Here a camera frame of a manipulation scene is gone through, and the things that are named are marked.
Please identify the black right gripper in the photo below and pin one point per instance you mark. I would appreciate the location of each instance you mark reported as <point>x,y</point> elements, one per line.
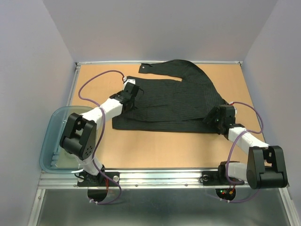
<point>215,113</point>

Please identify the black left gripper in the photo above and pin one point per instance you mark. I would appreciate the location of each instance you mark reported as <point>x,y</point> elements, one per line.
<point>132,108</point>

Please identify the black pinstriped long sleeve shirt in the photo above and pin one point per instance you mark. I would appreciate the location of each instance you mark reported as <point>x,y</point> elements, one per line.
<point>177,104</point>

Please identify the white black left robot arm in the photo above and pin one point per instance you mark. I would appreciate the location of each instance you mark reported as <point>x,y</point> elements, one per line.
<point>80,132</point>

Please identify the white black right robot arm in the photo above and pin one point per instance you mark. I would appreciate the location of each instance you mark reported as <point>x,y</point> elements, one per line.
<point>265,167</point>

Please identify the clear teal plastic bin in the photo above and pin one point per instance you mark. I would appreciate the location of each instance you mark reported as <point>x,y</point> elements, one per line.
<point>53,158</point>

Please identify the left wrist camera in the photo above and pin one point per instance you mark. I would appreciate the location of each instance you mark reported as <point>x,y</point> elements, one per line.
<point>127,80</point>

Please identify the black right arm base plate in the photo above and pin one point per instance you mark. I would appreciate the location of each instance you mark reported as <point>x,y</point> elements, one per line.
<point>213,178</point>

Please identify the aluminium front mounting rail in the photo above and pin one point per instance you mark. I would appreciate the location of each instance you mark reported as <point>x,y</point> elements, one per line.
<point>135,179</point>

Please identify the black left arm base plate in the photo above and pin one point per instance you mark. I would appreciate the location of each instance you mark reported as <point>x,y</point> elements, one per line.
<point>87,180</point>

